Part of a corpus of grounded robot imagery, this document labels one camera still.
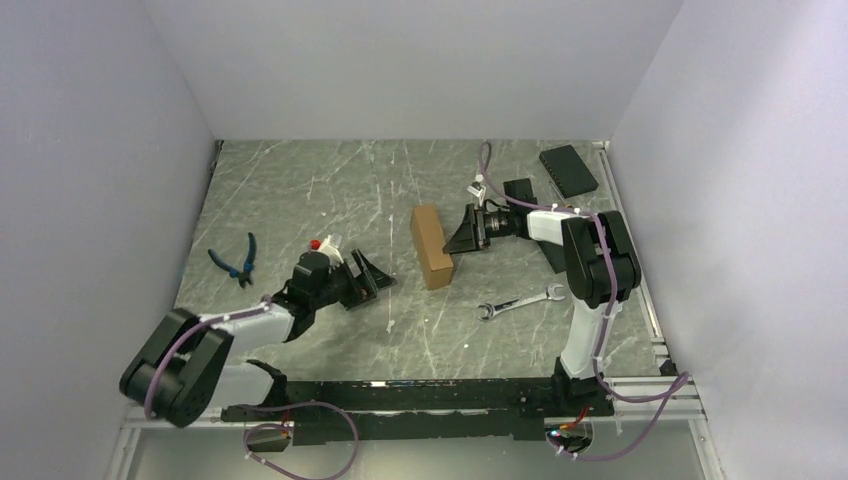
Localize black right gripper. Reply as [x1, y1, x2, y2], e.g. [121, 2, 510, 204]
[444, 204, 515, 255]

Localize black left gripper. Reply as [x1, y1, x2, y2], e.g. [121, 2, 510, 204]
[311, 248, 397, 310]

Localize brown cardboard paper box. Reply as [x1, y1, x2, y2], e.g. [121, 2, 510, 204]
[410, 204, 455, 290]

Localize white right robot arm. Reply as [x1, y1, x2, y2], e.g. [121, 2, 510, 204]
[443, 175, 641, 415]

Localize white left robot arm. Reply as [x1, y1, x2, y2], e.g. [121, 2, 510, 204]
[119, 249, 397, 427]

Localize black flat box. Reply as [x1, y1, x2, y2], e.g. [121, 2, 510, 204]
[538, 145, 599, 199]

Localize silver combination wrench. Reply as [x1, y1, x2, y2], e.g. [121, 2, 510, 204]
[478, 283, 566, 322]

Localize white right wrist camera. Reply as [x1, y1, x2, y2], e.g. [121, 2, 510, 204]
[466, 174, 488, 208]

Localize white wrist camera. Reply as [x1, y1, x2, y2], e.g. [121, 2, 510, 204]
[309, 233, 344, 266]
[466, 174, 488, 208]

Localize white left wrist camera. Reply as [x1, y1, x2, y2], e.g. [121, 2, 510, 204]
[309, 233, 344, 266]

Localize blue handled pliers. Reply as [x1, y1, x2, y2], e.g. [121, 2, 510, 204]
[207, 231, 258, 289]

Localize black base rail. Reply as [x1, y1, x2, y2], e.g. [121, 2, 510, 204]
[221, 377, 614, 446]

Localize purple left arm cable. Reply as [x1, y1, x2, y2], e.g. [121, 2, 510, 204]
[142, 294, 362, 480]

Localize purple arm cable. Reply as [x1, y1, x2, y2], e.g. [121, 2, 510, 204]
[478, 140, 692, 464]
[142, 294, 362, 480]

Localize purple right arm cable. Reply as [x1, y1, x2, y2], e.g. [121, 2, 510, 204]
[478, 140, 692, 464]

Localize aluminium frame rail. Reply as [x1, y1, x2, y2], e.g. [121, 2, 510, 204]
[107, 376, 722, 479]

